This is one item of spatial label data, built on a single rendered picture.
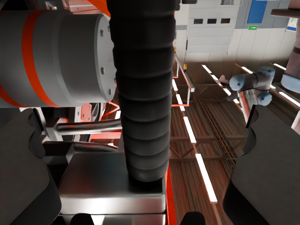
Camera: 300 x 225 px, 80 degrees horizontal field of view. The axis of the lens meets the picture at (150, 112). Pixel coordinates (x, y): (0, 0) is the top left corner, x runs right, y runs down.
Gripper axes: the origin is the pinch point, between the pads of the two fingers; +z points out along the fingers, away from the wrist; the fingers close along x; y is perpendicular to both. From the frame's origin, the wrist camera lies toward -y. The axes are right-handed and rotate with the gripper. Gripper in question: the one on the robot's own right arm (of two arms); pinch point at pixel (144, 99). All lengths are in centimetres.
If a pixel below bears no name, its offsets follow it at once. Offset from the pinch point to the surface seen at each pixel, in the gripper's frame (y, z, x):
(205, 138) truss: 517, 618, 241
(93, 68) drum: 1.2, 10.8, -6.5
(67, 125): 15.9, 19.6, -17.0
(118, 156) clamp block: 7.0, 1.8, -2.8
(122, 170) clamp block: 7.0, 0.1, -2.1
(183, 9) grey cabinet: 31, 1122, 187
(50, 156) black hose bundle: 13.2, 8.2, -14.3
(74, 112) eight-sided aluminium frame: 20.0, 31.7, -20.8
